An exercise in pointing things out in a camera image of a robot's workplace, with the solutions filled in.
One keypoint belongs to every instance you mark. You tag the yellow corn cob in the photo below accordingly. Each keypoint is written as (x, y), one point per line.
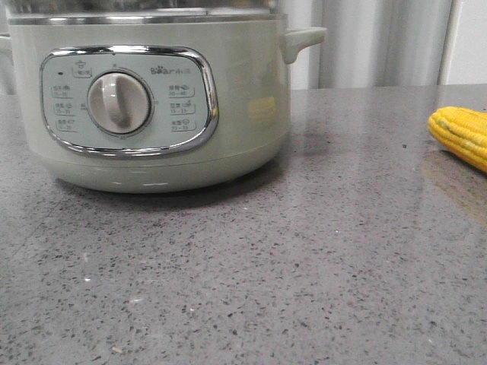
(463, 132)

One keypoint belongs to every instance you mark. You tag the glass pot lid steel rim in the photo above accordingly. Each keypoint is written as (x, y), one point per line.
(139, 7)

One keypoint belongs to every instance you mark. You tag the pale green electric cooking pot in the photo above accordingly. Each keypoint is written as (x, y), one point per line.
(158, 101)

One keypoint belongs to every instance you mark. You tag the white pleated curtain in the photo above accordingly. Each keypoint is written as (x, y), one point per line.
(333, 44)

